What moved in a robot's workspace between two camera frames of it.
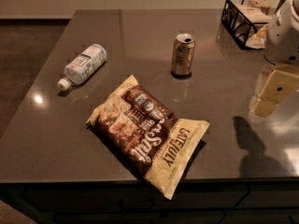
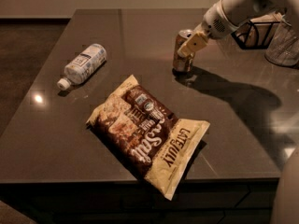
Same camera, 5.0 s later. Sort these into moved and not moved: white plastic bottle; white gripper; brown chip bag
Moved: white gripper
Not moved: white plastic bottle; brown chip bag
